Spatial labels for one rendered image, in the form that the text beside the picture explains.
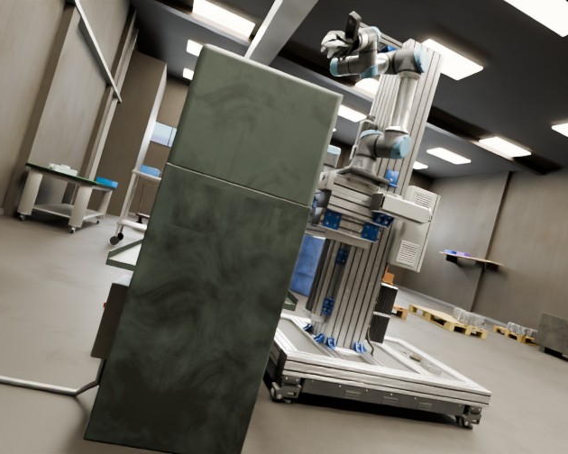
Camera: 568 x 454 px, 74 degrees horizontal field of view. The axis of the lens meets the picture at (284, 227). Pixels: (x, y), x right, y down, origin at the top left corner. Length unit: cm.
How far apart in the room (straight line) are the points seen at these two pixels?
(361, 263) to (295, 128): 114
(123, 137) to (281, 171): 986
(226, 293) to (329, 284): 108
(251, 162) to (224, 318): 50
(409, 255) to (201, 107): 152
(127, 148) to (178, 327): 983
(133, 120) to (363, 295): 948
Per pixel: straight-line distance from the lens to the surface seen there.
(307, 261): 543
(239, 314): 123
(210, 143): 120
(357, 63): 175
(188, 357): 127
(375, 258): 225
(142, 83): 1124
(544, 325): 874
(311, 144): 125
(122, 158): 1091
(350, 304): 221
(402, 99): 200
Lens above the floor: 75
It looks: 1 degrees up
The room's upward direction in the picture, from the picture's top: 16 degrees clockwise
